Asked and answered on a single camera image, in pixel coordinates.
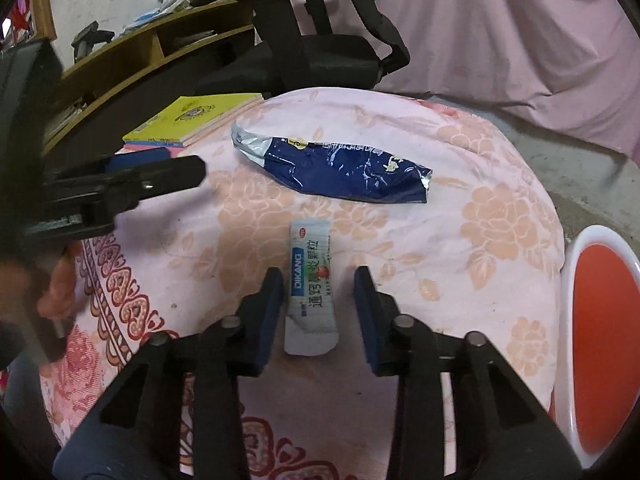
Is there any floral pink tablecloth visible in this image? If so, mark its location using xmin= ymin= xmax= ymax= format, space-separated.
xmin=37 ymin=87 xmax=568 ymax=480

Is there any small black device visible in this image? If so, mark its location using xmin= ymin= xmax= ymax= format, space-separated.
xmin=70 ymin=21 xmax=116 ymax=58

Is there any yellow book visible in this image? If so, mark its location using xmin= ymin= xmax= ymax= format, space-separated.
xmin=122 ymin=93 xmax=264 ymax=147

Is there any pile of papers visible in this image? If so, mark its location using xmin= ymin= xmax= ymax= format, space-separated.
xmin=120 ymin=0 xmax=196 ymax=36

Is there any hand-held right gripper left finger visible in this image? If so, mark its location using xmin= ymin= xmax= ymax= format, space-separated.
xmin=52 ymin=266 xmax=286 ymax=480

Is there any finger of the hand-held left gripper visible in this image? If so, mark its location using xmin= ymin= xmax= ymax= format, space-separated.
xmin=25 ymin=155 xmax=207 ymax=242
xmin=111 ymin=148 xmax=170 ymax=171

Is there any pink hanging curtain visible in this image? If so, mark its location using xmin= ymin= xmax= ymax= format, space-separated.
xmin=232 ymin=0 xmax=640 ymax=156

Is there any wooden shelf desk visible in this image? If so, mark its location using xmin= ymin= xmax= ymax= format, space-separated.
xmin=42 ymin=0 xmax=256 ymax=161

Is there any red bin with white rim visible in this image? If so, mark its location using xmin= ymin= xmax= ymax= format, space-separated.
xmin=552 ymin=225 xmax=640 ymax=471

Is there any wooden door frame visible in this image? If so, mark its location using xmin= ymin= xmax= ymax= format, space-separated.
xmin=27 ymin=0 xmax=58 ymax=41

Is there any person's left hand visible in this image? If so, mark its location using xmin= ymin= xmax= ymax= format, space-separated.
xmin=37 ymin=255 xmax=77 ymax=319

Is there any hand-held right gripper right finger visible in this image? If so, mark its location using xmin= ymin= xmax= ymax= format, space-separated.
xmin=353 ymin=265 xmax=583 ymax=480

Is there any black office chair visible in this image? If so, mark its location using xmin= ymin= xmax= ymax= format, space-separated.
xmin=190 ymin=0 xmax=411 ymax=101

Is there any blue foil snack bag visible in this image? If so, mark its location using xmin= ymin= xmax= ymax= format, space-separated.
xmin=230 ymin=119 xmax=434 ymax=205

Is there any white sachet with teal stripe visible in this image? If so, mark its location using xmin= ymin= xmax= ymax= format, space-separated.
xmin=283 ymin=219 xmax=339 ymax=357

